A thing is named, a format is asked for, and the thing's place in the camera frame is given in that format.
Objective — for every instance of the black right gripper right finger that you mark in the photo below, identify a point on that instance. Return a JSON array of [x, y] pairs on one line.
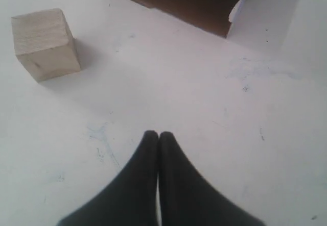
[[186, 198]]

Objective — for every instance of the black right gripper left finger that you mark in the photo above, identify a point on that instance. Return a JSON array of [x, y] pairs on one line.
[[130, 198]]

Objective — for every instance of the light wooden cube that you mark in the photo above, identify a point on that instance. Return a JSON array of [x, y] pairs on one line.
[[44, 44]]

